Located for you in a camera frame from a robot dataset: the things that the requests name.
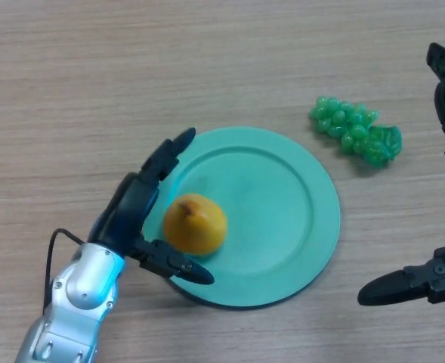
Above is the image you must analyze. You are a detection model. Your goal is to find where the green grape bunch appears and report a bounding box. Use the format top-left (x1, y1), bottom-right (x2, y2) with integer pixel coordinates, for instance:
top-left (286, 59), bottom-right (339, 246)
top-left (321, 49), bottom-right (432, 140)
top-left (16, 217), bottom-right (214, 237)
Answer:
top-left (310, 95), bottom-right (403, 168)

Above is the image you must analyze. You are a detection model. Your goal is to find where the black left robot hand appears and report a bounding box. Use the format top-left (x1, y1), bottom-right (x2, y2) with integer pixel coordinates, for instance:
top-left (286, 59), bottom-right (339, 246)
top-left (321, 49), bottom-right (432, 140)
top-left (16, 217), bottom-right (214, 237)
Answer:
top-left (88, 127), bottom-right (215, 285)

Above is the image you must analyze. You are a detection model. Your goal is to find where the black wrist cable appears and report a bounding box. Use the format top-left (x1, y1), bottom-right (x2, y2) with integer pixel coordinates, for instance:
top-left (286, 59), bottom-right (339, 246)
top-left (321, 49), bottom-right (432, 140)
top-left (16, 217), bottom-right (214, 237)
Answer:
top-left (42, 228), bottom-right (85, 315)

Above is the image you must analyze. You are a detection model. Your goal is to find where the yellow pear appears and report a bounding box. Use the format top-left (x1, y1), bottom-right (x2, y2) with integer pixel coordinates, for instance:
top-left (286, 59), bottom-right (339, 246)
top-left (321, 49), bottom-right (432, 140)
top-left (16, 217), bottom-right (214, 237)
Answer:
top-left (163, 193), bottom-right (229, 256)

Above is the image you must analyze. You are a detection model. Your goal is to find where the teal green round plate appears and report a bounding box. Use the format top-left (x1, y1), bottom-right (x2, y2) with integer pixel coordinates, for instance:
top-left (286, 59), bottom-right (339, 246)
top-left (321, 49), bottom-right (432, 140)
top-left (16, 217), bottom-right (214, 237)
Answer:
top-left (141, 126), bottom-right (341, 310)

